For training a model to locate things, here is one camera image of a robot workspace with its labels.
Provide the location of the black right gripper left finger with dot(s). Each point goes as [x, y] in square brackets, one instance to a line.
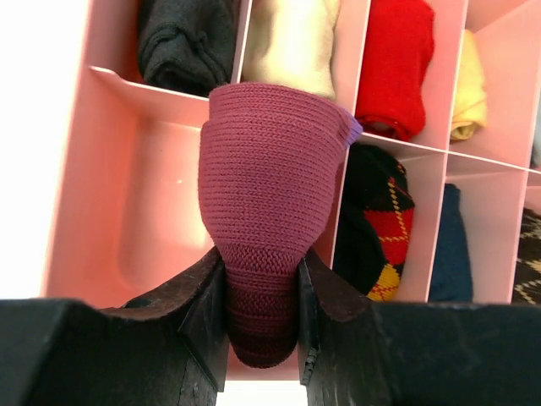
[168, 346]

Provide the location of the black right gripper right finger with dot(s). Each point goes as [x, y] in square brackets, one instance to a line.
[354, 351]

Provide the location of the maroon purple ribbed sock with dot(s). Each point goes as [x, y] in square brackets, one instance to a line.
[268, 161]

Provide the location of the dark navy rolled sock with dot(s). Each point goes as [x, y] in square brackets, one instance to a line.
[451, 278]

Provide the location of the pink compartment organizer box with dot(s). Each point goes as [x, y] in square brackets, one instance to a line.
[128, 216]

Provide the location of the black red rolled sock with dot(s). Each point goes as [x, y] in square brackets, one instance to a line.
[375, 223]

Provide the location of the black yellow patterned sock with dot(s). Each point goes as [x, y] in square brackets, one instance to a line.
[526, 286]

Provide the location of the yellow rolled sock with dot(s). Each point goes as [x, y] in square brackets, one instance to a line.
[470, 102]

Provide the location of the cream rolled sock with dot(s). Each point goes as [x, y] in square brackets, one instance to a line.
[290, 43]

